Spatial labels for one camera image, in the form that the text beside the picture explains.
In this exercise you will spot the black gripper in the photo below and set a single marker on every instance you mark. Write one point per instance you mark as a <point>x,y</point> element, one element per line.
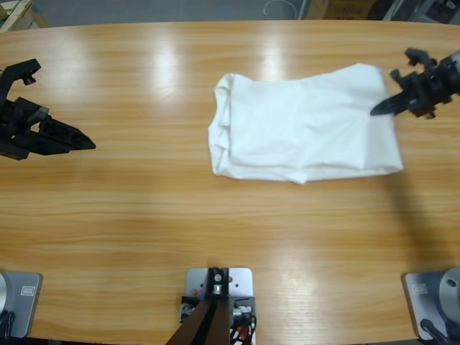
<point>435,86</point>
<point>16,125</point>

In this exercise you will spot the white t-shirt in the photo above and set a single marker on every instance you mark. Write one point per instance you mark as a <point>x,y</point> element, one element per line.
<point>305,125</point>

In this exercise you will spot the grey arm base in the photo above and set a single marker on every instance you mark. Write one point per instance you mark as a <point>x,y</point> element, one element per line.
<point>424,298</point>
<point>25,309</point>

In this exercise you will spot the grey metal equipment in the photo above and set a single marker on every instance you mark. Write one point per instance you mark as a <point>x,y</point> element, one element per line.
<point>402,9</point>

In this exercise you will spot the cardboard box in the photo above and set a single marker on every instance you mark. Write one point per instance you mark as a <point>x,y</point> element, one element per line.
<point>338,7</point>

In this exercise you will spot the wooden crate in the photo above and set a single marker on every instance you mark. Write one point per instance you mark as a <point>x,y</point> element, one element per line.
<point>18,14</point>

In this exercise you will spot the small electronics module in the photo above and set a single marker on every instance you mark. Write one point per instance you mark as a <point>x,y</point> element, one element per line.
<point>242,309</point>
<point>187,311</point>

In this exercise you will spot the white mount plate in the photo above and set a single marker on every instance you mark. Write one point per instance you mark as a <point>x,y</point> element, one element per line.
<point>240,284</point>

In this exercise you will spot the dark camera post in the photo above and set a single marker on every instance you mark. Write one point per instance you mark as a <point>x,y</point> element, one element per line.
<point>212,323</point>

